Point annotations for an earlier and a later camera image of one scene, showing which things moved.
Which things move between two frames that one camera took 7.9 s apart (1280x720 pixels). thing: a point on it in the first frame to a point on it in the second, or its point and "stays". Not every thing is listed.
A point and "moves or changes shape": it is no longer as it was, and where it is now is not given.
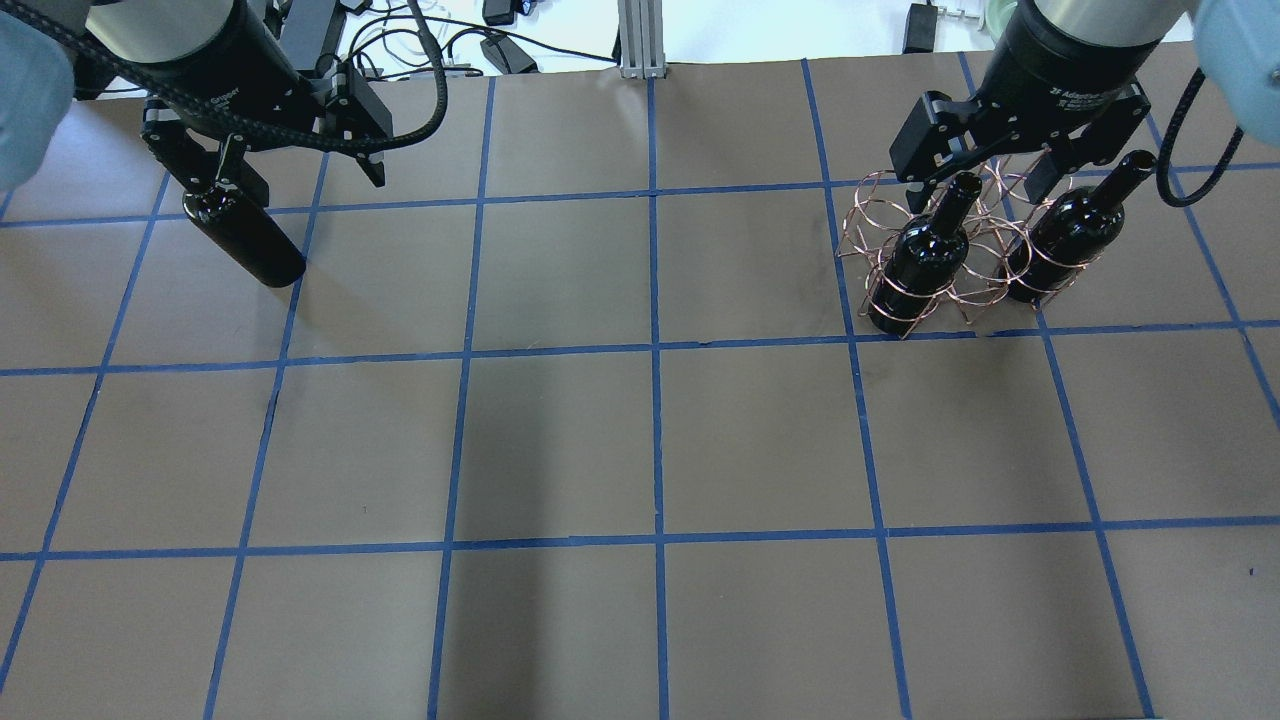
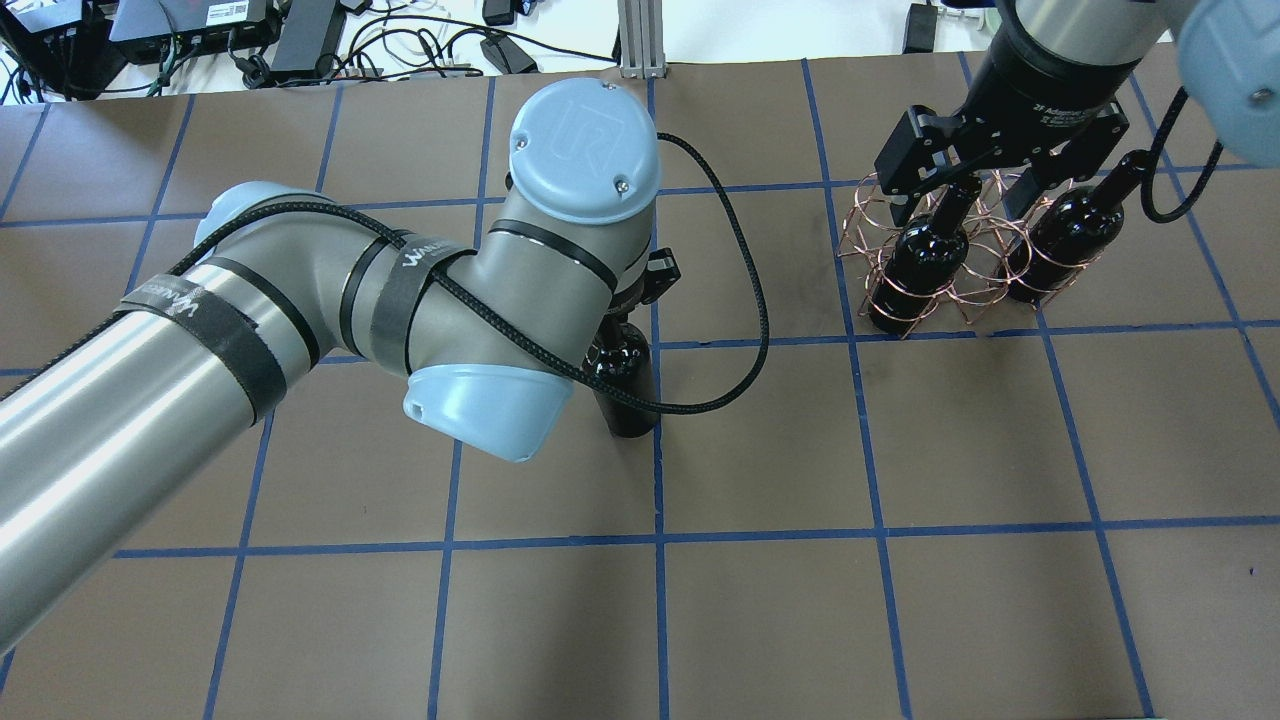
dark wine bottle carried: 249,229 moves or changes shape
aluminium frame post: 640,26 stays
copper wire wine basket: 958,248 stays
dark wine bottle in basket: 925,261 stays
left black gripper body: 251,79 to 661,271
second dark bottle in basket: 1072,233 stays
